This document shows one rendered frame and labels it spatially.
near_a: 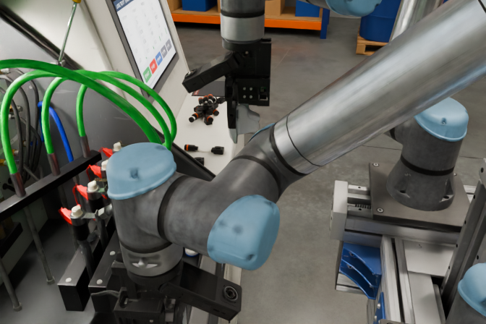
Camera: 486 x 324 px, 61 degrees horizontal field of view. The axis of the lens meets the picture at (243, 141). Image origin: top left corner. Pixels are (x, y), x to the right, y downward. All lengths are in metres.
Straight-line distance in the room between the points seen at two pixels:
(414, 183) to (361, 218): 0.15
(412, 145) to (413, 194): 0.11
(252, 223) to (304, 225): 2.10
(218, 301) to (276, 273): 1.64
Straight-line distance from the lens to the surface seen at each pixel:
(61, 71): 0.70
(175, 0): 6.54
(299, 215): 2.55
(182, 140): 1.33
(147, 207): 0.45
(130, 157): 0.46
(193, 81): 0.76
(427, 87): 0.41
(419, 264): 1.03
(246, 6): 0.69
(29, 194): 1.00
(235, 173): 0.45
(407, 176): 1.01
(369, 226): 1.06
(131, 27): 1.28
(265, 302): 2.10
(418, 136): 0.96
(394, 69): 0.41
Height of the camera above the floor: 1.64
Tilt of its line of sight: 30 degrees down
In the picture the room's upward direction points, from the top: straight up
